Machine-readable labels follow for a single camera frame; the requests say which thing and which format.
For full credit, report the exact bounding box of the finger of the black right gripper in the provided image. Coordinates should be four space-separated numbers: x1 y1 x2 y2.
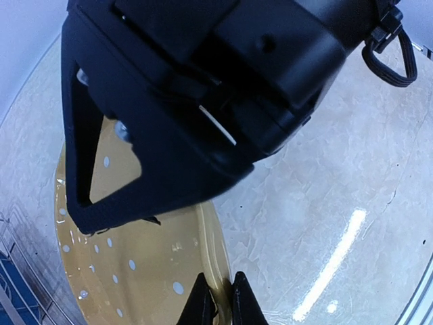
62 16 253 234

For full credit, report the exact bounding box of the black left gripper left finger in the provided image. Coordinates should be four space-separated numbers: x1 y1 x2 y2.
177 273 216 325

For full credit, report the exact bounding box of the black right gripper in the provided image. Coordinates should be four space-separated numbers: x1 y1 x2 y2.
67 1 379 156

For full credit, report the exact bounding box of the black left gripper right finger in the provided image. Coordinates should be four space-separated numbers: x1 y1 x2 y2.
232 272 268 325

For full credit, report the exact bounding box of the yellow polka-dot plate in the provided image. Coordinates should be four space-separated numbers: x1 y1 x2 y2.
53 118 233 325

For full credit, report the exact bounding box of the blue polka-dot plate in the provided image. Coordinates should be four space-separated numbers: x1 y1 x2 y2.
1 253 43 324

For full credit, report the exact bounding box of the aluminium front rail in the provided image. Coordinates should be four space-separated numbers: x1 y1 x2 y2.
395 257 433 325

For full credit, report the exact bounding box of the metal wire dish rack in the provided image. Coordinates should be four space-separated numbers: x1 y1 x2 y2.
1 215 86 324

